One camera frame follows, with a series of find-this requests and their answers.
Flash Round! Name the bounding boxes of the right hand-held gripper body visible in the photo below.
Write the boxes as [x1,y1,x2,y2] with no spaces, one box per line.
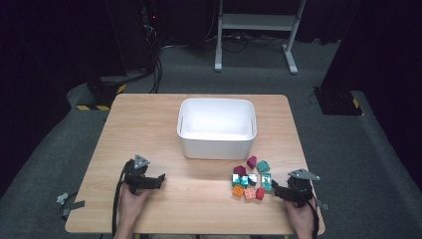
[281,168,321,209]

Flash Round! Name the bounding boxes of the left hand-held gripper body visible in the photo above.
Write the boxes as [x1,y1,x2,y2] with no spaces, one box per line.
[124,153,154,196]

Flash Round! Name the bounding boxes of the large teal and white block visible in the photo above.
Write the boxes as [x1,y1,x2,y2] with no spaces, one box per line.
[261,172,274,193]

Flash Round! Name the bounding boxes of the white plastic bin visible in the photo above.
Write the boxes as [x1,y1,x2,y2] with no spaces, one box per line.
[176,98,258,160]

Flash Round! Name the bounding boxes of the person's right hand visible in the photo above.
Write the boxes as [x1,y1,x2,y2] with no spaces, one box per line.
[284,197,317,237]

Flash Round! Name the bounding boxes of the person's left hand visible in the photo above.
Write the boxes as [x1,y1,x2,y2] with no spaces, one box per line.
[116,183,151,235]

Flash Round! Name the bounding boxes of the black base with yellow stripes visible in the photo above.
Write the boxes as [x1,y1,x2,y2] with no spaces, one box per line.
[76,75,127,113]
[313,87,364,118]

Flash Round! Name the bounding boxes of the white metal stand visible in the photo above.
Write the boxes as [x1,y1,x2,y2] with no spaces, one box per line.
[214,0,308,76]

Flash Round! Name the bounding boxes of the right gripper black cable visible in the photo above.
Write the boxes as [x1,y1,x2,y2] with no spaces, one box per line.
[308,195,321,239]

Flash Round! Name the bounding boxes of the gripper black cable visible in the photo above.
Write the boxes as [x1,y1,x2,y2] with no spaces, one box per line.
[308,195,321,239]
[110,160,131,239]

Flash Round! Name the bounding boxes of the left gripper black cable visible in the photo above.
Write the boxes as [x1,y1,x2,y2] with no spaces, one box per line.
[110,160,131,239]

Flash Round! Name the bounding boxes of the bundle of black cables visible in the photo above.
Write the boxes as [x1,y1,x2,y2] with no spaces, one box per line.
[140,0,164,95]

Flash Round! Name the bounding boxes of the black floor cables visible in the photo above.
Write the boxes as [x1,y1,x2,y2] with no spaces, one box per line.
[162,31,290,54]

